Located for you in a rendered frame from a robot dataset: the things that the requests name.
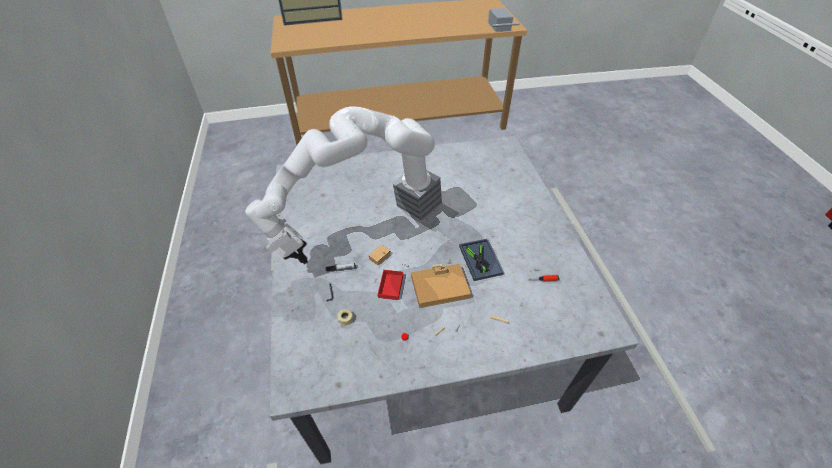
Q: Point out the white marker pen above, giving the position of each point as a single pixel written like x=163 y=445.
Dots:
x=341 y=267

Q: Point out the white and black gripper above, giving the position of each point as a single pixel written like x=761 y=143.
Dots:
x=292 y=245

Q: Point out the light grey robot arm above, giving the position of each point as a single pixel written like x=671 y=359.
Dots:
x=347 y=125

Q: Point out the red rectangular tray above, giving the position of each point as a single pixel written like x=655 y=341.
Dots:
x=390 y=284

